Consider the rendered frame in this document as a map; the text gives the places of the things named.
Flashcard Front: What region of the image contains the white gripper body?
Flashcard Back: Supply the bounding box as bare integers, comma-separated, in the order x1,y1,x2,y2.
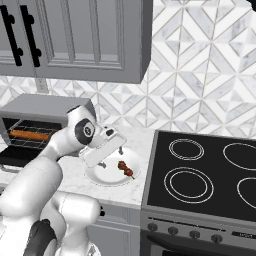
78,130,128,169

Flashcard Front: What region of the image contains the brown kebab skewer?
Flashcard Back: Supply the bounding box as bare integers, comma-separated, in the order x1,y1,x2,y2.
117,160,136,181

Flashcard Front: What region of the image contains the brown baguette bread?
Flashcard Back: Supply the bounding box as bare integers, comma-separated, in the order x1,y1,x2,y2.
8,128,53,143

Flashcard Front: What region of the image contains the grey toaster oven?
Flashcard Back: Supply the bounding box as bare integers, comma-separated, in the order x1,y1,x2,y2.
0,93,98,174

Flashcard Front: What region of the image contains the grey base cupboard door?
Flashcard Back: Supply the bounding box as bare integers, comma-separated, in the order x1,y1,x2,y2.
85,222,141,256

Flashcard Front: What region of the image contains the black toaster oven door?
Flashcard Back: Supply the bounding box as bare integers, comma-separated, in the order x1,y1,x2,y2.
0,144,51,169

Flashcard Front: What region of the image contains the grey wide cupboard door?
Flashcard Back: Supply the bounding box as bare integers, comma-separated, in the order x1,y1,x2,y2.
15,0,145,72

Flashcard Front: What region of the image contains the grey narrow cupboard door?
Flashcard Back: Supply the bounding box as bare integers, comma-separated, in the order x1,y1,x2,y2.
0,0,20,68

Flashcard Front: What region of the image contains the white round plate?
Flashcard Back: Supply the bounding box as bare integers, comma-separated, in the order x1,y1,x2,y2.
83,146,142,187

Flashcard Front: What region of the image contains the grey drawer front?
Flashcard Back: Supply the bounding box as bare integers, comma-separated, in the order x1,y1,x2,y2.
95,203,142,228

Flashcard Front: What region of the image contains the dark stove knob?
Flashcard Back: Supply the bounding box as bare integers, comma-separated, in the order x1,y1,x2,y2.
210,233,224,245
167,225,180,237
147,222,159,233
188,229,202,240

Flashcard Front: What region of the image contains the black and grey stove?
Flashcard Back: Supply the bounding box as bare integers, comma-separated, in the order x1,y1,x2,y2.
139,129,256,256

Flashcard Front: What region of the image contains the toaster oven wire rack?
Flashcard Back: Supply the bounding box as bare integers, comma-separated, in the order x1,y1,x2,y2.
5,120,64,150

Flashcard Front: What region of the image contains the white wall socket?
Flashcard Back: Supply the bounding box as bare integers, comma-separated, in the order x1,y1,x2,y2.
35,77,50,94

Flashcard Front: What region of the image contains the grey toaster oven door handle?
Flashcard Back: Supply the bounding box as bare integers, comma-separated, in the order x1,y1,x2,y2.
0,162,22,175

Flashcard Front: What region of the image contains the dark oven door handle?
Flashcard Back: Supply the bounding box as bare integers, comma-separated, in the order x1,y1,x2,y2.
145,233,256,256

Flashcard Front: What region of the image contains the grey wall cupboard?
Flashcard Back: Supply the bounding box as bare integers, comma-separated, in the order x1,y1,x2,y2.
0,0,155,85

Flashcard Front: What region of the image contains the black cupboard handle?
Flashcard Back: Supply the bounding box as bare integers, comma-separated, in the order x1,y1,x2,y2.
0,4,25,67
19,4,43,68

